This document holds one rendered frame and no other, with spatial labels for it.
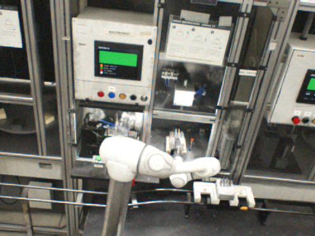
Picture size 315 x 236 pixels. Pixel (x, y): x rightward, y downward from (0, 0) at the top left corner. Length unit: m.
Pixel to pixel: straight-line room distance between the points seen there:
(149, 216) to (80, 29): 1.20
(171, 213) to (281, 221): 0.72
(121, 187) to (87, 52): 0.73
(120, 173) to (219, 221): 1.02
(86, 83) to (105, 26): 0.34
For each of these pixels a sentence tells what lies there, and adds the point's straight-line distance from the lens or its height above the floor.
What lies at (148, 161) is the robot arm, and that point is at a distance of 1.38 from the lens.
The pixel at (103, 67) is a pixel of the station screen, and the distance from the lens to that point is 1.84.
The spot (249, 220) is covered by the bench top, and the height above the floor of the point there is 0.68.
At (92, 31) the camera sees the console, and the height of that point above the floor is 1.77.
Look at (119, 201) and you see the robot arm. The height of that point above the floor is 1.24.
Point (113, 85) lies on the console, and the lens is 1.91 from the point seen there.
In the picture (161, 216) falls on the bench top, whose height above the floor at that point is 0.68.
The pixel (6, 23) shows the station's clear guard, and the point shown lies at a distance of 1.95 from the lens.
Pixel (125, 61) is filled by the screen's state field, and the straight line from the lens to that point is 1.81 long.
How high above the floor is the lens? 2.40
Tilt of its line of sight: 34 degrees down
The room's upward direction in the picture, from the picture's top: 7 degrees clockwise
